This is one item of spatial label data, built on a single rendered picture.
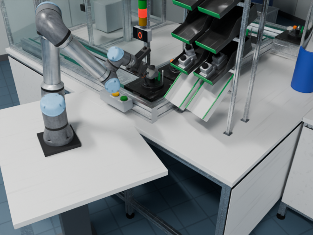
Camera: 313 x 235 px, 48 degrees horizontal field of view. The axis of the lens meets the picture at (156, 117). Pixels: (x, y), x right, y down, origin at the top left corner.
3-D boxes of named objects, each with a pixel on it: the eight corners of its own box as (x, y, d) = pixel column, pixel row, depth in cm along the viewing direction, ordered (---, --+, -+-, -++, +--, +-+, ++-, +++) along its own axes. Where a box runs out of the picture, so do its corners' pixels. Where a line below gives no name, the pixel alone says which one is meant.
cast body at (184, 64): (185, 72, 177) (180, 62, 172) (179, 69, 180) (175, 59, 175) (196, 62, 179) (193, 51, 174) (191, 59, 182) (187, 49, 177)
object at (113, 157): (14, 229, 143) (13, 224, 141) (-11, 116, 209) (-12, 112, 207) (167, 175, 169) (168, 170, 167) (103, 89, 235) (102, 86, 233)
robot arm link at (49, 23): (48, 11, 143) (127, 84, 172) (48, 3, 152) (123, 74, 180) (29, 31, 145) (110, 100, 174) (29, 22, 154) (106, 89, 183)
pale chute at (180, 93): (183, 110, 186) (179, 107, 183) (167, 100, 195) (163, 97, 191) (214, 66, 185) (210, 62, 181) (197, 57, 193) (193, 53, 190)
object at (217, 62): (218, 70, 172) (215, 59, 167) (212, 66, 175) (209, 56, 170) (230, 59, 174) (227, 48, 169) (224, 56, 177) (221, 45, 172)
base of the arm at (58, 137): (44, 148, 176) (40, 133, 171) (43, 131, 188) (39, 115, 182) (75, 143, 180) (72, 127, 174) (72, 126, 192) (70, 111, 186)
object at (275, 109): (231, 188, 162) (232, 183, 161) (48, 79, 246) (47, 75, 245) (344, 80, 247) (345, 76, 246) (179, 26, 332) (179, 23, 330)
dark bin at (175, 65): (187, 75, 176) (183, 65, 171) (171, 65, 185) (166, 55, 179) (226, 41, 182) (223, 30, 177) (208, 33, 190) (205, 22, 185)
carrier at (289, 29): (304, 47, 264) (308, 31, 257) (274, 38, 278) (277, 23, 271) (317, 38, 279) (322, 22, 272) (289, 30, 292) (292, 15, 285)
